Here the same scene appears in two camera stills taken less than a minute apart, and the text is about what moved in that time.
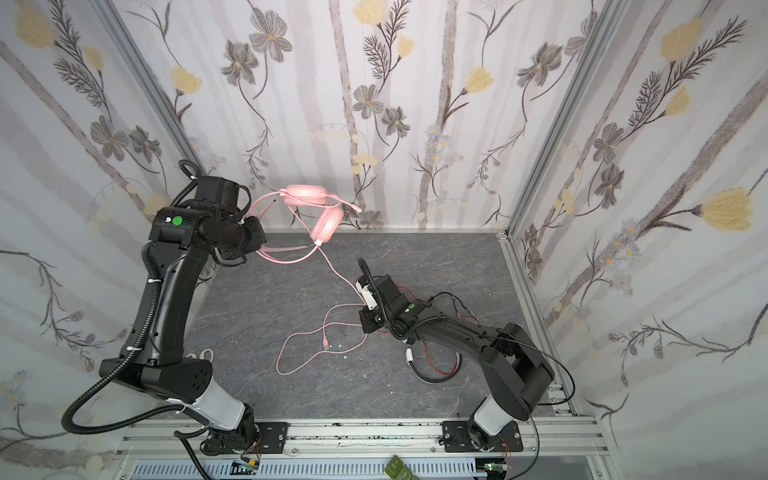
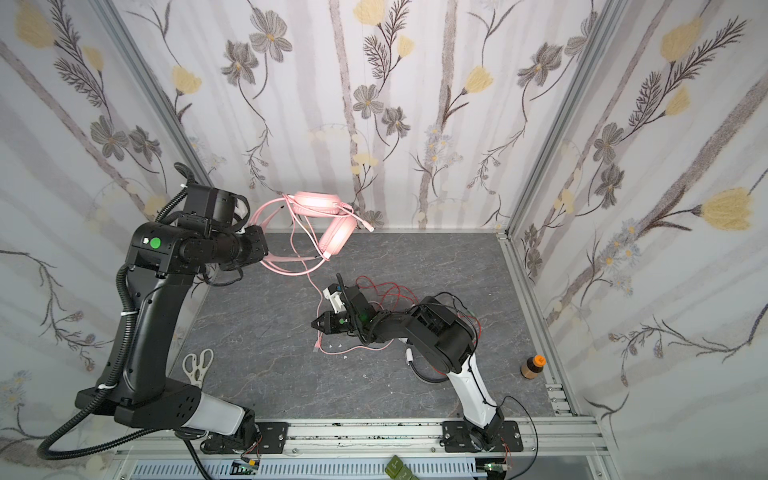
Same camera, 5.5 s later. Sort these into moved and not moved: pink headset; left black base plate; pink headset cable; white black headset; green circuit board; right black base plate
Moved: pink headset; pink headset cable
Not moved: green circuit board; white black headset; right black base plate; left black base plate
